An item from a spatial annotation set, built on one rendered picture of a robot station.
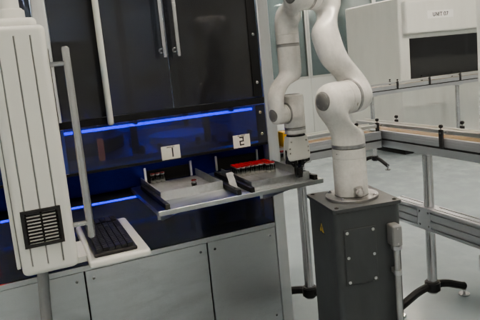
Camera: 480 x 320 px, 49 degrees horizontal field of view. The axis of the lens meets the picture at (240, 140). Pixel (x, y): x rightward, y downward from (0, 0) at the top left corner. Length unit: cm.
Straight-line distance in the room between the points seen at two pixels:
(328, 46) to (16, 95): 103
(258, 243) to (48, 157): 124
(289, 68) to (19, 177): 103
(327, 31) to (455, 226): 128
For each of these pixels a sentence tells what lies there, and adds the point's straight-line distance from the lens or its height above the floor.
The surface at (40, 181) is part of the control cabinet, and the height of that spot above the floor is 109.
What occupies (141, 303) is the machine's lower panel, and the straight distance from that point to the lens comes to 248.
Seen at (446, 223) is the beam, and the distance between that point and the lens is 281.
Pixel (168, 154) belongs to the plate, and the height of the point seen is 101.
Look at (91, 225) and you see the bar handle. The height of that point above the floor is 92.
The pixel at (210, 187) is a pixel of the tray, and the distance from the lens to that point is 213.
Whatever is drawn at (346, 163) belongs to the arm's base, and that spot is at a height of 100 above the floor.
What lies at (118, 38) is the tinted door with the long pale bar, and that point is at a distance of 228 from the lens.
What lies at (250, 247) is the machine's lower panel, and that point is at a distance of 257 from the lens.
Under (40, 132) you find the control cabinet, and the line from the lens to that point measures 168.
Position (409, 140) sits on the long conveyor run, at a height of 90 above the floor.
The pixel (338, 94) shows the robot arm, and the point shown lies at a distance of 181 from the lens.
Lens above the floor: 139
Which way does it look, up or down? 9 degrees down
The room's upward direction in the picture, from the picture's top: 5 degrees counter-clockwise
